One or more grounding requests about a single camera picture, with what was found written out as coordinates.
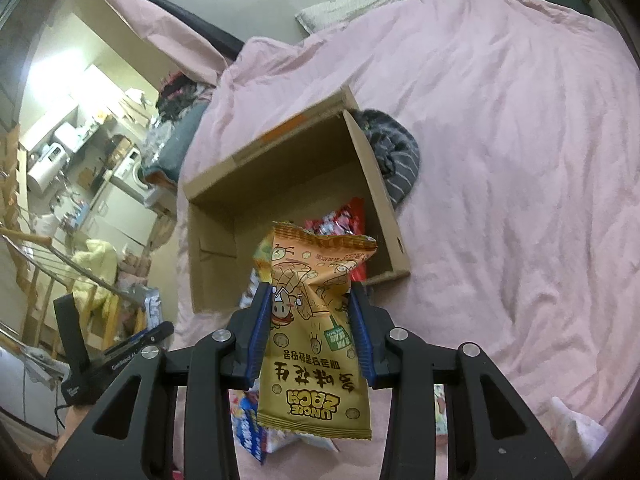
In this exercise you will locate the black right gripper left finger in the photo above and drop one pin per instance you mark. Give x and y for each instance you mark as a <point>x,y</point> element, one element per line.
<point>228,359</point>

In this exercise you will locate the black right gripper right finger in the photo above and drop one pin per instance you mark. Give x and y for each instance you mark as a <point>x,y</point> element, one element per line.
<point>391,357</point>

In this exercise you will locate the orange peanut snack bag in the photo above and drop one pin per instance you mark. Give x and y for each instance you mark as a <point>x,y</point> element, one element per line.
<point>310,382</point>

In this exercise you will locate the person's left hand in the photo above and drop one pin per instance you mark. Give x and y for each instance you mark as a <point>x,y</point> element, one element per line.
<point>74,417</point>

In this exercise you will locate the blue white snack bag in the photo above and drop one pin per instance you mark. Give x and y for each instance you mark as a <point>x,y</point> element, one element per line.
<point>259,441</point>

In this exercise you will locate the red snack bag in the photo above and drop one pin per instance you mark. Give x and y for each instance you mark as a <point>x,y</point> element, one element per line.
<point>340,224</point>

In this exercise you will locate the pink bed duvet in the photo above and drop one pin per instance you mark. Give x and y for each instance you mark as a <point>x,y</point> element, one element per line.
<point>523,227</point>

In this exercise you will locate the white patterned paper packet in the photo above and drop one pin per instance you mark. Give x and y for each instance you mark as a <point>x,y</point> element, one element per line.
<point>577,436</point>

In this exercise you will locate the grey striped cloth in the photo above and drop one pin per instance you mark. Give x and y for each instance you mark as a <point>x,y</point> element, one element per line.
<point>395,149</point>

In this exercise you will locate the white washing machine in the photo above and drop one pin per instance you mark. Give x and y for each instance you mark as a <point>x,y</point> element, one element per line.
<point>128,177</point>

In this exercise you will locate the brown cardboard box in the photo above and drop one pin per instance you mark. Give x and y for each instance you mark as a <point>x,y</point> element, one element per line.
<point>313,163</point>

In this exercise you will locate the pile of dark clothes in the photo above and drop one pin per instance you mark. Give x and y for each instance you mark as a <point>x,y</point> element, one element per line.
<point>180,106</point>

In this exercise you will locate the white pillow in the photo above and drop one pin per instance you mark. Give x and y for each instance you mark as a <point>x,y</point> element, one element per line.
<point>325,14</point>

